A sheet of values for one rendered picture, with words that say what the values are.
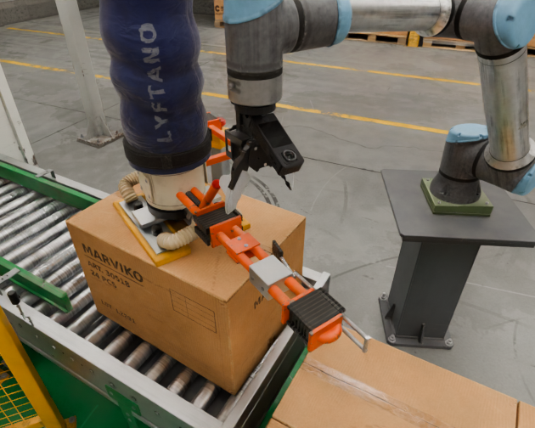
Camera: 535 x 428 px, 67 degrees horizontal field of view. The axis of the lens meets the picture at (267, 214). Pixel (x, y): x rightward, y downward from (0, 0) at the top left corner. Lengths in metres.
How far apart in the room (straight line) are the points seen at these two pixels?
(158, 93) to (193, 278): 0.44
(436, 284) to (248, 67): 1.49
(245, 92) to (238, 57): 0.05
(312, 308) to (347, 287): 1.62
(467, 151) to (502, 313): 1.14
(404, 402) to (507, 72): 0.94
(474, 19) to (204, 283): 0.90
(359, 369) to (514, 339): 1.21
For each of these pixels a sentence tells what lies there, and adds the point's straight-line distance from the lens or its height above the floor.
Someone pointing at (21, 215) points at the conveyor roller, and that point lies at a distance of 2.27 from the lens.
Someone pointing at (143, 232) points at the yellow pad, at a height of 0.97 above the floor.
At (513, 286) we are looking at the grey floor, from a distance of 2.71.
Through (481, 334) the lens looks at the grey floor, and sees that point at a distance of 2.36.
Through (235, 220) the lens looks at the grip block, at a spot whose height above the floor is 1.10.
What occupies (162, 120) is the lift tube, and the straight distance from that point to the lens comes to 0.99.
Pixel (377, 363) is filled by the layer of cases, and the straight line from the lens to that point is 1.39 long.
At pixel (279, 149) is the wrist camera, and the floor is 1.36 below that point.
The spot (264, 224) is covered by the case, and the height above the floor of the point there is 0.95.
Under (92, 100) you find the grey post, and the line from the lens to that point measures 4.12.
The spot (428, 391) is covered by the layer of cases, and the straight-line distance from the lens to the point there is 1.38.
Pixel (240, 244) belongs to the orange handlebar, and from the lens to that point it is 0.89.
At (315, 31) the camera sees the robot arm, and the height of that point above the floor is 1.52.
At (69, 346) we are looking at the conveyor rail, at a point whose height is 0.59.
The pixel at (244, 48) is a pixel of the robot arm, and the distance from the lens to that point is 0.64.
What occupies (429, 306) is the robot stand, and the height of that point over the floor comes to 0.24.
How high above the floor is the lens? 1.65
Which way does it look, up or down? 35 degrees down
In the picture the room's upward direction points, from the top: straight up
